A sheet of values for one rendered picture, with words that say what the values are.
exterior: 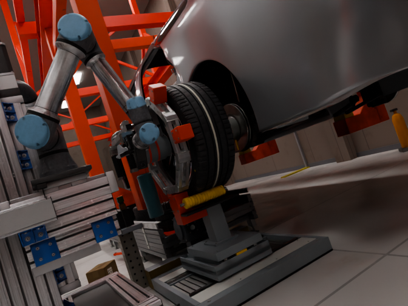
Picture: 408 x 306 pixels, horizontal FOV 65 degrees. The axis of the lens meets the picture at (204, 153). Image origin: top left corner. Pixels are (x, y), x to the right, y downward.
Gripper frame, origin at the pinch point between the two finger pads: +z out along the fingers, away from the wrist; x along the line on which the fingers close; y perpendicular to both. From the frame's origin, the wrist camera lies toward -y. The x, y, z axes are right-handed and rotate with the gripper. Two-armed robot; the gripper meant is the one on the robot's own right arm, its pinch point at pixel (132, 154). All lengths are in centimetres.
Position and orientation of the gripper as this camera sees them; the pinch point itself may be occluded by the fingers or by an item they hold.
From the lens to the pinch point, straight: 156.8
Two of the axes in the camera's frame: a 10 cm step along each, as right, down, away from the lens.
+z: -4.2, 1.9, 8.9
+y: -3.4, -9.4, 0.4
